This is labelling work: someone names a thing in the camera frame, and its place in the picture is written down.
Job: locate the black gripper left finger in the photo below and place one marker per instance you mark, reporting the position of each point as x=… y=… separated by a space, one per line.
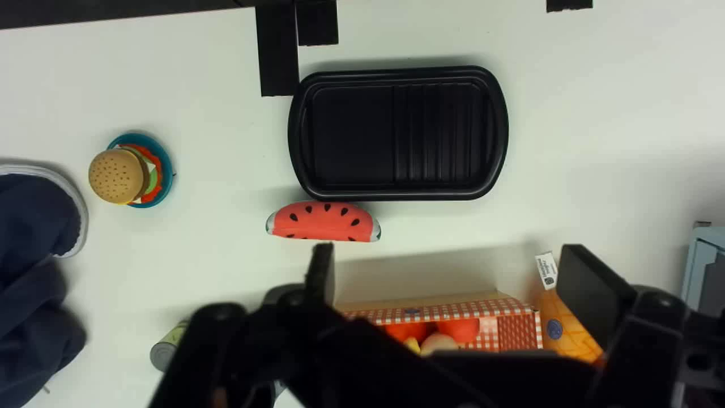
x=321 y=274

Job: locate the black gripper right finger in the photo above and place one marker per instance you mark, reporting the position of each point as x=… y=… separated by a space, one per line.
x=593 y=286

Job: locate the orange checkered basket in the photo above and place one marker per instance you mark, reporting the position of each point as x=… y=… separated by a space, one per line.
x=515 y=329

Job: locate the watermelon slice toy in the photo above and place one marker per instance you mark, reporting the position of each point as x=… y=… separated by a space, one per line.
x=326 y=224

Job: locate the orange plush fruit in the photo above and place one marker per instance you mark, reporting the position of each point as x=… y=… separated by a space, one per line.
x=459 y=329
x=405 y=333

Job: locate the light blue toaster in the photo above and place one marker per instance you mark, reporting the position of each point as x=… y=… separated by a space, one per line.
x=705 y=263

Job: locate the white yellow banana toy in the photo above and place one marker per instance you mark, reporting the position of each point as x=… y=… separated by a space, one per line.
x=435 y=345

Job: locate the black ridged grill pan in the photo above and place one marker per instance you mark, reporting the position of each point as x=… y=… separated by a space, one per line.
x=398 y=133

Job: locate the small grey can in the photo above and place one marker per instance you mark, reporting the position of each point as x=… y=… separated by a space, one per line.
x=164 y=352

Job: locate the small teal plate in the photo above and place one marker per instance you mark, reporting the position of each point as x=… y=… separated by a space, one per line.
x=172 y=177

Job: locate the toy burger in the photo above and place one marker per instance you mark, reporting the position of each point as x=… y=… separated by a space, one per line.
x=117 y=175

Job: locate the long black tape strip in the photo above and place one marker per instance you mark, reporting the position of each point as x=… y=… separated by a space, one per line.
x=277 y=46

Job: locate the short black tape strip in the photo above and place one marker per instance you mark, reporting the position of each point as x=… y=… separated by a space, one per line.
x=569 y=5
x=318 y=22

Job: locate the dark blue cloth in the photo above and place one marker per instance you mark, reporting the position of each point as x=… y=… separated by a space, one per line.
x=30 y=228

